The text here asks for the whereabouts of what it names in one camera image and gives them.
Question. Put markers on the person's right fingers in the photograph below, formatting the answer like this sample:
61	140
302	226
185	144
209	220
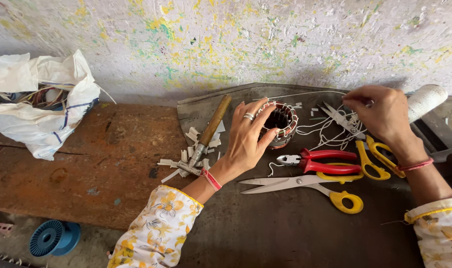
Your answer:
356	99

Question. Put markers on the white binding thread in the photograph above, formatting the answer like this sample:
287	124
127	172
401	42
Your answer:
334	139

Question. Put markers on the red thread wristband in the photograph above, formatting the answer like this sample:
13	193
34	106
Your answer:
212	179

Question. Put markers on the person's left hand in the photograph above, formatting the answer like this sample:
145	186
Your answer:
244	145

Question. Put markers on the motor stator with copper winding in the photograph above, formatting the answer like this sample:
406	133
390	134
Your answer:
288	128

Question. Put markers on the white thread spool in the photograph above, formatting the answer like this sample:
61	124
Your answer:
427	101

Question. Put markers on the serrated metal strip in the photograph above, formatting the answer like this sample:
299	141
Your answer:
6	260

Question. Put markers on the person's right hand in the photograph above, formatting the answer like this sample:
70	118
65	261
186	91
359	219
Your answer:
386	111

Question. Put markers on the short white thread piece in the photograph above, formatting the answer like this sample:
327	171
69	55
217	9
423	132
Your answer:
271	169

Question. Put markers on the pile of white paper strips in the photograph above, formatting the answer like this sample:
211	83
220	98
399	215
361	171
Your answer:
191	134

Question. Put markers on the blue plastic spool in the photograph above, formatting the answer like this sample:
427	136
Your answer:
47	238

